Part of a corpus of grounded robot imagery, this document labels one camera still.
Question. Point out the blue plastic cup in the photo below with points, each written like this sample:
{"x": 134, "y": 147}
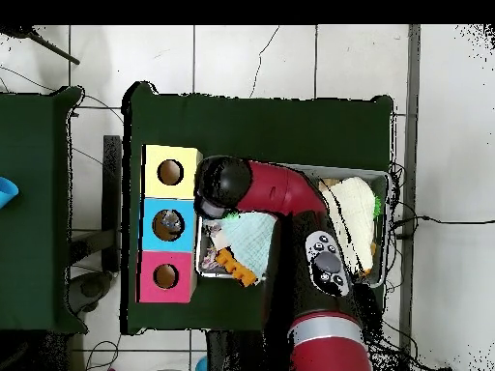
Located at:
{"x": 7, "y": 193}

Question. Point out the shallow mesh bin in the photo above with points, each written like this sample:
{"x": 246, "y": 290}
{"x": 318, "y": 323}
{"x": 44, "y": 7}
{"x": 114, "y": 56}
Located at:
{"x": 381, "y": 181}

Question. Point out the dark green table cloth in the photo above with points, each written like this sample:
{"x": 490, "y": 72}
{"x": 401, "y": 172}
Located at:
{"x": 27, "y": 154}
{"x": 270, "y": 127}

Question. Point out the clear plastic bottle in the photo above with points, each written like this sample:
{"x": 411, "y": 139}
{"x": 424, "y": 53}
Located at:
{"x": 170, "y": 223}

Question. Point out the light blue round object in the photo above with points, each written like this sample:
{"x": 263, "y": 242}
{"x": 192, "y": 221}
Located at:
{"x": 202, "y": 366}

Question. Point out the black rod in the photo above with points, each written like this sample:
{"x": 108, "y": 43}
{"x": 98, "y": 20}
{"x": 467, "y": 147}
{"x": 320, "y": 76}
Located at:
{"x": 58, "y": 52}

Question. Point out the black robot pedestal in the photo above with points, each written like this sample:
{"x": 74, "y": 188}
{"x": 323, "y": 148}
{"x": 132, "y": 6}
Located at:
{"x": 236, "y": 353}

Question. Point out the mint green cloth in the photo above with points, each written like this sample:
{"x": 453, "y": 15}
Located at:
{"x": 249, "y": 239}

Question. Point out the orange toy building block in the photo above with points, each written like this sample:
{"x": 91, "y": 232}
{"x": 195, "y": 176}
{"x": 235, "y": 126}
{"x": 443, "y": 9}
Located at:
{"x": 236, "y": 266}

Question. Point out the cream cloth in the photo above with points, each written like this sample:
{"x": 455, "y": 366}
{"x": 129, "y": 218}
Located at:
{"x": 355, "y": 208}

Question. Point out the green spiky ball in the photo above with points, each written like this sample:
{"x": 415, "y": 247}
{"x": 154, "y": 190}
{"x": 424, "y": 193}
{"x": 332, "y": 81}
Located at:
{"x": 232, "y": 215}

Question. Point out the wooden box with three holes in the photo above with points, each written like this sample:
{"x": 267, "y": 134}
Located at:
{"x": 170, "y": 189}

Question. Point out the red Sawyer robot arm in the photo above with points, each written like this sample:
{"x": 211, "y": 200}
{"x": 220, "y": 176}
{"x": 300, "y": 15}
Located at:
{"x": 278, "y": 189}

